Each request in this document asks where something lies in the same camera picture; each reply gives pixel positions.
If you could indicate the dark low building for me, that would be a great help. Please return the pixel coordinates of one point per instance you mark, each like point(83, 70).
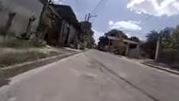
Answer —
point(64, 22)

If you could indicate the dry grass verge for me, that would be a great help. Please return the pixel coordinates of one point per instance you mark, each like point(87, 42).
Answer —
point(9, 55)

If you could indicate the concrete sidewalk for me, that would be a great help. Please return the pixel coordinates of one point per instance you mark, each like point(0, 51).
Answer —
point(175, 70)

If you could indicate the scrubby plants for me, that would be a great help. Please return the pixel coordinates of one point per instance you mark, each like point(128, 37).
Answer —
point(30, 28)

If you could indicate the utility pole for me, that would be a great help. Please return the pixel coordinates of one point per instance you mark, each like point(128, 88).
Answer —
point(87, 22)

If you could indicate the building with pale beam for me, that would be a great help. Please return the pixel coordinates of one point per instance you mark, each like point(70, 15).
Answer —
point(118, 44)

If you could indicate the green trees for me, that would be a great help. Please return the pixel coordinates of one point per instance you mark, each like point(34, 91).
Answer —
point(173, 39)

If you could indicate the grey concrete road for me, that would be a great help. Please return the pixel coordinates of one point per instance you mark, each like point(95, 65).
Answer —
point(106, 85)

